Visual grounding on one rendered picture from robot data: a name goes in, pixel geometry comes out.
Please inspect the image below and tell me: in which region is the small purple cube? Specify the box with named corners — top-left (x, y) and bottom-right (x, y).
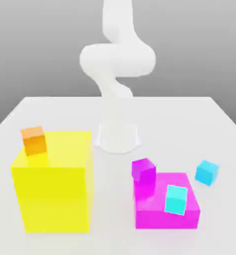
top-left (131, 157), bottom-right (157, 184)

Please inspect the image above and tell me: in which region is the small orange cube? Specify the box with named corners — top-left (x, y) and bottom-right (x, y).
top-left (20, 126), bottom-right (48, 157)

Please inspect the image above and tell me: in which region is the small turquoise cube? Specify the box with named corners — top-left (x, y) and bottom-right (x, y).
top-left (164, 185), bottom-right (188, 216)

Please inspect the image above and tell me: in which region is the small sky blue cube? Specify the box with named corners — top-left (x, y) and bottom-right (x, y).
top-left (194, 159), bottom-right (220, 187)

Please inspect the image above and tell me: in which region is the large yellow box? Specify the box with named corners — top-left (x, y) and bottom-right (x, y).
top-left (10, 130), bottom-right (94, 234)

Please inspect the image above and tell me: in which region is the large magenta box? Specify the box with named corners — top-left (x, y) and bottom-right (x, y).
top-left (133, 172), bottom-right (201, 230)

